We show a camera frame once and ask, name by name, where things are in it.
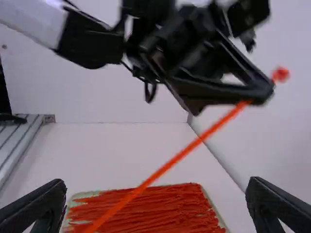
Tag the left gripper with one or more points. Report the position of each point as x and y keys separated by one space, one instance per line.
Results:
x=179 y=38

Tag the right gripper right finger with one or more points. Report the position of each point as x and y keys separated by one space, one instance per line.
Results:
x=279 y=208

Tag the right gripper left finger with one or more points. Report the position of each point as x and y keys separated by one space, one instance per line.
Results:
x=36 y=208

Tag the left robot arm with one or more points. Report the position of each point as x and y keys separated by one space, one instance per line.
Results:
x=36 y=21

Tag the pale tray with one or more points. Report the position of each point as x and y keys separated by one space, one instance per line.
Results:
x=218 y=213

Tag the silver rails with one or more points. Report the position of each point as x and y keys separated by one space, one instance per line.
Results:
x=17 y=140

